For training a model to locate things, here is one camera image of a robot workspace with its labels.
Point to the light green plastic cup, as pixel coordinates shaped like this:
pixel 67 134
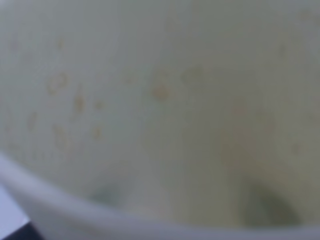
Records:
pixel 162 119

